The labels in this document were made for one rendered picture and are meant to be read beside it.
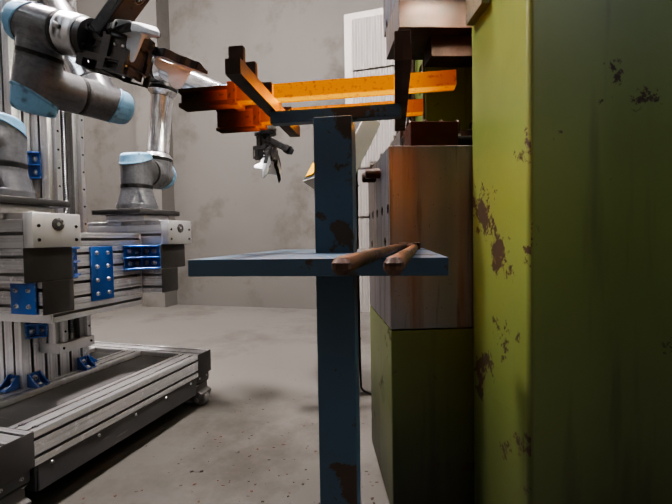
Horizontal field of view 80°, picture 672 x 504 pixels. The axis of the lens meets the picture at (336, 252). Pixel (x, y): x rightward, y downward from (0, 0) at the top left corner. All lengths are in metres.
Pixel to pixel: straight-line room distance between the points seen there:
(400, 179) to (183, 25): 4.36
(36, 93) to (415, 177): 0.78
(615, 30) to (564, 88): 0.14
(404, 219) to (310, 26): 3.61
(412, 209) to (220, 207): 3.56
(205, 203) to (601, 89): 4.02
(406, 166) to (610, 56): 0.43
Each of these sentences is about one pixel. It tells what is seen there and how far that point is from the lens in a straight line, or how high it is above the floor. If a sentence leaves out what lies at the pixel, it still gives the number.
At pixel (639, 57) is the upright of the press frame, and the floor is 1.01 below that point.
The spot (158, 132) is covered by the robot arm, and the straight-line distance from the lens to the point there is 1.89.
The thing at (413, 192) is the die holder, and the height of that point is 0.80.
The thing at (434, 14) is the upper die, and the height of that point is 1.31.
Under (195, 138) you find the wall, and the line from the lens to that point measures 4.68.
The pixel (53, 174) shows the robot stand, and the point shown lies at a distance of 1.62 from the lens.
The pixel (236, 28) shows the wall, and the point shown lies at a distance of 4.79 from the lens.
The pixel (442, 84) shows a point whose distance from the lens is 0.67.
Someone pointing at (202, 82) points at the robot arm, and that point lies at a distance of 1.70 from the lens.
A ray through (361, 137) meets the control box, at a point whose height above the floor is 1.09.
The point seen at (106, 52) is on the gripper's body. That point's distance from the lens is 0.85.
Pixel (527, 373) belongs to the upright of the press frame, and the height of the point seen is 0.44.
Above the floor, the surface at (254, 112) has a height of 0.94.
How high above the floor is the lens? 0.69
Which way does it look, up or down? 2 degrees down
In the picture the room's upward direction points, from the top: 1 degrees counter-clockwise
